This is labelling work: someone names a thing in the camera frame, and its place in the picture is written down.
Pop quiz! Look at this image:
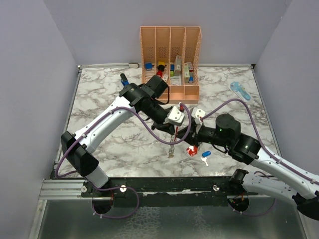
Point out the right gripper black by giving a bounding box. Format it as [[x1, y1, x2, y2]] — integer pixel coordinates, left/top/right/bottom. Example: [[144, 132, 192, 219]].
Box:
[[176, 122, 231, 147]]

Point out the metal key holder red handle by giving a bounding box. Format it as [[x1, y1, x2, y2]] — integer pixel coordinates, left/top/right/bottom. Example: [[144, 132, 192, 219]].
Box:
[[167, 125, 179, 159]]

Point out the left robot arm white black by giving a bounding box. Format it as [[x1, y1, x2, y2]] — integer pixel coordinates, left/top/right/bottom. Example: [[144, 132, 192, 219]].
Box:
[[61, 75, 175, 197]]

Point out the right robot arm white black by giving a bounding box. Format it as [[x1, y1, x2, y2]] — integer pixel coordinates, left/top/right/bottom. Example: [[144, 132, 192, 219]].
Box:
[[177, 114, 319, 220]]

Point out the red key tag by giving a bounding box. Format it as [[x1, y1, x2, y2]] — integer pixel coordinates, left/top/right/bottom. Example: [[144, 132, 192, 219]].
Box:
[[186, 146, 198, 157]]

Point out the blue key tag with key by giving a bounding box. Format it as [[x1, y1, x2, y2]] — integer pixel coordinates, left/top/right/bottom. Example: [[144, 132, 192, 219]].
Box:
[[201, 151, 211, 167]]

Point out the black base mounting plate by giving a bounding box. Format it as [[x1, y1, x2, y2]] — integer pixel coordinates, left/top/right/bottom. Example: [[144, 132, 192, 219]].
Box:
[[81, 176, 248, 208]]

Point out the blue black stapler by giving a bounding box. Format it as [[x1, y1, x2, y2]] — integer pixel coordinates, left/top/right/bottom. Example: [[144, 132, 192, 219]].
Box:
[[120, 73, 129, 86]]

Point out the black red stamp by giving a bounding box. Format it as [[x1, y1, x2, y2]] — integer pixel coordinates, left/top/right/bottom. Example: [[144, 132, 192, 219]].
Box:
[[156, 64, 165, 77]]

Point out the blue cube in organizer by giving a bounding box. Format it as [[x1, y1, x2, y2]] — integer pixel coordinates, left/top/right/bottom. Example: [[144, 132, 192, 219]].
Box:
[[145, 62, 154, 71]]

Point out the white red box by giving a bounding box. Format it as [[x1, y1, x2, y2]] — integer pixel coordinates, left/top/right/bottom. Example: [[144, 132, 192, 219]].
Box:
[[184, 62, 194, 84]]

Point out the packaged blue toothbrush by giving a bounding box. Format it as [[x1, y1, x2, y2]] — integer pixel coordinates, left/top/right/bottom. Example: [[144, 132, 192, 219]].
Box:
[[229, 81, 252, 103]]

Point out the tall grey box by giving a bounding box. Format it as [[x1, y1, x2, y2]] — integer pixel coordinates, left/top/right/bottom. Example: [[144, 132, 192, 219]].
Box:
[[174, 55, 182, 76]]

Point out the peach desk organizer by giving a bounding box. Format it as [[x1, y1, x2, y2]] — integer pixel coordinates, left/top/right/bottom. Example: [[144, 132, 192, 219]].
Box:
[[140, 26, 201, 104]]

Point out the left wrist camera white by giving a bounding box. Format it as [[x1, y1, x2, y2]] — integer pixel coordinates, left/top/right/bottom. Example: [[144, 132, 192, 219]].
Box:
[[166, 106, 185, 126]]

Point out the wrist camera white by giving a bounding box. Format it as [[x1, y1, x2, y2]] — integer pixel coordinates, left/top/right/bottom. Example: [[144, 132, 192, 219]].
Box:
[[166, 106, 185, 126], [190, 107, 206, 124]]

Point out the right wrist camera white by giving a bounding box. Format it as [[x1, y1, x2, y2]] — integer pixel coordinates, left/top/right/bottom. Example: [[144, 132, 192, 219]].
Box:
[[190, 107, 206, 124]]

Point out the white plug on rail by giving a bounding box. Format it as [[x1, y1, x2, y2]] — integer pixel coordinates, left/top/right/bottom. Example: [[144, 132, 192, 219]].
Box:
[[128, 63, 140, 69]]

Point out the aluminium frame rail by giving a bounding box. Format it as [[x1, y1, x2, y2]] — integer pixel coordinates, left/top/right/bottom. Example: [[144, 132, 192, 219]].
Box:
[[38, 178, 304, 200]]

